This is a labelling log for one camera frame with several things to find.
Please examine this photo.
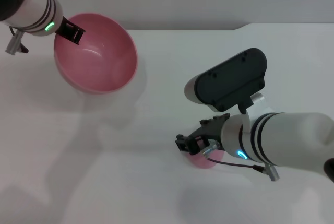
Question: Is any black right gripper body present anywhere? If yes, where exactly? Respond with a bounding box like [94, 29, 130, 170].
[192, 113, 231, 147]

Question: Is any pink toy peach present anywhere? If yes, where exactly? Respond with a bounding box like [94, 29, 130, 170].
[186, 139, 224, 170]

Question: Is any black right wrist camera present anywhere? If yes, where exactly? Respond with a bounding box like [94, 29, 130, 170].
[184, 48, 268, 113]

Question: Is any silver right camera bracket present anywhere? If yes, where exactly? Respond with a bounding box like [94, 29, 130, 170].
[238, 92, 275, 133]

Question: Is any left arm cable with plug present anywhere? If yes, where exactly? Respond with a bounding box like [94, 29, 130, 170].
[5, 27, 29, 55]

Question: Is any pink bowl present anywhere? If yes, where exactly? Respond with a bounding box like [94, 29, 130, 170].
[53, 13, 138, 95]

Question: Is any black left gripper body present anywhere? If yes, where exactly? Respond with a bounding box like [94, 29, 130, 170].
[55, 17, 73, 38]

